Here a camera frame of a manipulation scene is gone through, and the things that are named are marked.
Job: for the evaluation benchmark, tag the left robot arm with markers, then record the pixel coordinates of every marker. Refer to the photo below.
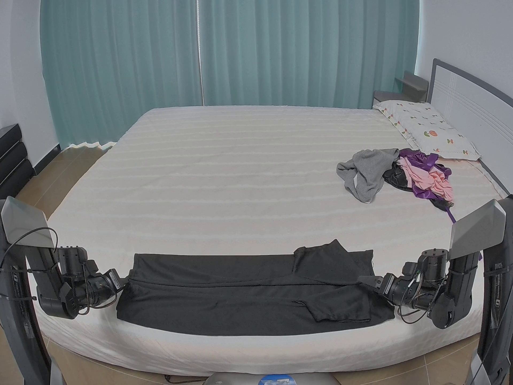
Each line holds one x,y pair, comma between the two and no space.
44,271

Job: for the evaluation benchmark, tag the grey garment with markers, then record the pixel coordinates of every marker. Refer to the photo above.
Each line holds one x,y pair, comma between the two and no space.
370,169

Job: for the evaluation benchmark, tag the bed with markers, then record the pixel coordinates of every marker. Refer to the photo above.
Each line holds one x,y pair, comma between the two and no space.
240,175

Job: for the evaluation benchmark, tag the white printed pillow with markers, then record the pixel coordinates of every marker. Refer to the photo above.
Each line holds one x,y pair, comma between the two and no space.
429,130

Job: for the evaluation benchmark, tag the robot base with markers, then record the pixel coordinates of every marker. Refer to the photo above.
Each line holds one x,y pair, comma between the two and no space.
240,379

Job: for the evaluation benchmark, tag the pile of clothes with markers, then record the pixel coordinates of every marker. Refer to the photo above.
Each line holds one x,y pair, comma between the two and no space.
425,177

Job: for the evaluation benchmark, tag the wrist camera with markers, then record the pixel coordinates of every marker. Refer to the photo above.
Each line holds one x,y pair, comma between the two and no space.
90,266
409,269

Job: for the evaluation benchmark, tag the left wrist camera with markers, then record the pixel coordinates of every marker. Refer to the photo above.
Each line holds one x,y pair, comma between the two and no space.
90,266

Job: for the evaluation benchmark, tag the grey bedside table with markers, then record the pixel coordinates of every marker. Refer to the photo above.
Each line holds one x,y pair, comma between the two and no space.
408,86

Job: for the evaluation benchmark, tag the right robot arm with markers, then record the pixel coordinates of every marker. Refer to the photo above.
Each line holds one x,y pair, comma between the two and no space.
477,235

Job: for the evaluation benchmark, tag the blue-green curtain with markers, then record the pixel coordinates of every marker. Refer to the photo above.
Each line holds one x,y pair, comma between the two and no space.
120,54
308,38

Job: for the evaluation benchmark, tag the black chest of drawers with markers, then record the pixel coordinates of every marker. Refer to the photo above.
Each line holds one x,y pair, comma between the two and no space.
12,158

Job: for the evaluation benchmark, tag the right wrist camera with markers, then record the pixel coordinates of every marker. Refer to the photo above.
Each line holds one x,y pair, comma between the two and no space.
409,269

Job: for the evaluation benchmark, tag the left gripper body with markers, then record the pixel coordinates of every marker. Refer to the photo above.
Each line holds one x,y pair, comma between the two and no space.
112,283

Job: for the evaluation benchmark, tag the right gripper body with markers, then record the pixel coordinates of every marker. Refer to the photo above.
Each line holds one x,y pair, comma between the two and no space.
390,289

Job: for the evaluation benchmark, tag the black T-shirt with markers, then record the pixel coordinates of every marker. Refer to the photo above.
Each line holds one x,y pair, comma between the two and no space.
240,295

